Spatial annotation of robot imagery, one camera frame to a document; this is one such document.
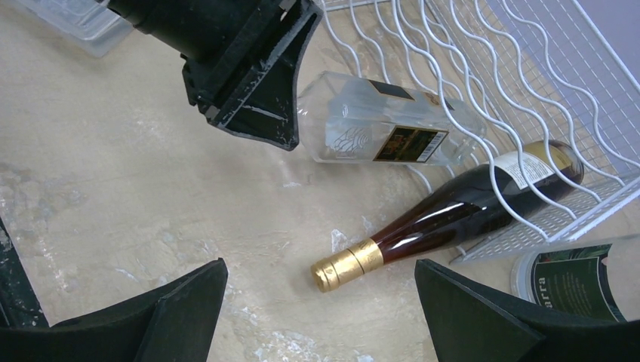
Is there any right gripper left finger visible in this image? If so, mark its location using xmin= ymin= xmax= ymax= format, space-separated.
xmin=1 ymin=258 xmax=228 ymax=361

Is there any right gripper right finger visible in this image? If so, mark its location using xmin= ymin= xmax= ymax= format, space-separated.
xmin=414 ymin=259 xmax=639 ymax=361

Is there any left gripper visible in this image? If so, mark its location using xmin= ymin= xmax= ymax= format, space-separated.
xmin=107 ymin=1 xmax=323 ymax=151

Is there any small dark bottle gold cap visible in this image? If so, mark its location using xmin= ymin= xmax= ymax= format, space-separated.
xmin=297 ymin=71 xmax=486 ymax=166

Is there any red bottle gold foil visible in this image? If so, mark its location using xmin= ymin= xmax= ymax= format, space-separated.
xmin=310 ymin=140 xmax=585 ymax=293

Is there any white wire wine rack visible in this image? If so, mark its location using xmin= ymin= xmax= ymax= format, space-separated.
xmin=320 ymin=1 xmax=639 ymax=264

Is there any clear plastic parts box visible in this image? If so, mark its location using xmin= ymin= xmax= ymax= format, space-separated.
xmin=5 ymin=0 xmax=134 ymax=58

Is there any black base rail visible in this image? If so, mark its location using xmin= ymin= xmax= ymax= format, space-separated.
xmin=1 ymin=221 xmax=49 ymax=328

